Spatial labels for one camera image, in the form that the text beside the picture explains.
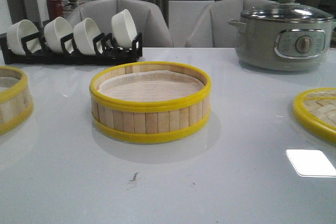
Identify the woven bamboo steamer lid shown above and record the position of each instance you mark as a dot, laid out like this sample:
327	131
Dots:
315	110

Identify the bamboo steamer tray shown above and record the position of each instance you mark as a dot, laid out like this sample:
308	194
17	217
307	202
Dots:
16	100
150	122

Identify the grey electric cooking pot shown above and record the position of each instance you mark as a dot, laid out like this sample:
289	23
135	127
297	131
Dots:
282	46

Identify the white bowl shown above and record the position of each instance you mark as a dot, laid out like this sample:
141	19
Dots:
54	31
16	32
84	33
123	28

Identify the red box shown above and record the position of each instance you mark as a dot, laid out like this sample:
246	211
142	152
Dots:
54	9

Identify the right grey armchair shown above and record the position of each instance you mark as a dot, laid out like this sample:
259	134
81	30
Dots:
212	30

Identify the glass pot lid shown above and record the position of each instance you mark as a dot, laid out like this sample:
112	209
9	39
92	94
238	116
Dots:
287	11

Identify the white steamer liner cloth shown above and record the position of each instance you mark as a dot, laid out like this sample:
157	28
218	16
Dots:
151	86

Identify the black bowl rack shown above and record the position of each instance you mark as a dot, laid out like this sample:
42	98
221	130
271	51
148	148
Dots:
106	51

